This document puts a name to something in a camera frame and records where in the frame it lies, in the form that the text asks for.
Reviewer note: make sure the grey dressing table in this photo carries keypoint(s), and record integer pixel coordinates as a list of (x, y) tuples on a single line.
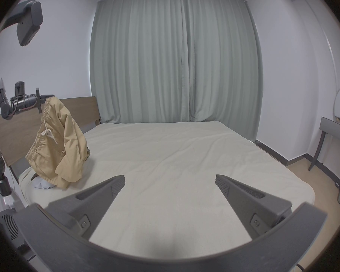
[(331, 126)]

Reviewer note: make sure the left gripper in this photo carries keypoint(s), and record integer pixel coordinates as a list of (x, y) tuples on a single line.
[(24, 102)]

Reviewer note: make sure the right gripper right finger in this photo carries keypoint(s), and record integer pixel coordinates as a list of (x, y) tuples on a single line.
[(249, 208)]

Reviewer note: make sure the pale grey curtain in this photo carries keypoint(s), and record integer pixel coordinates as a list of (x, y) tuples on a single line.
[(147, 66)]

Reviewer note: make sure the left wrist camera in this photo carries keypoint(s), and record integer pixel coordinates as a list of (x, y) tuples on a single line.
[(19, 88)]

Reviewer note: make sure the white garment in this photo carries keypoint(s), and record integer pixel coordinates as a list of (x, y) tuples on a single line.
[(45, 184)]

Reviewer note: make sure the tan shorts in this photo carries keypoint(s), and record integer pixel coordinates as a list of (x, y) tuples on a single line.
[(70, 140)]

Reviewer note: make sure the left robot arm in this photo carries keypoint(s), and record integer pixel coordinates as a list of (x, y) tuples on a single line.
[(5, 108)]

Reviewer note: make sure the bed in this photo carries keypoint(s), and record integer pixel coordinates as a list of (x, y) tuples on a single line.
[(172, 157)]

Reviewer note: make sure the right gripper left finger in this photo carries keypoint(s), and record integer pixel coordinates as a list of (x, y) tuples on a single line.
[(90, 205)]

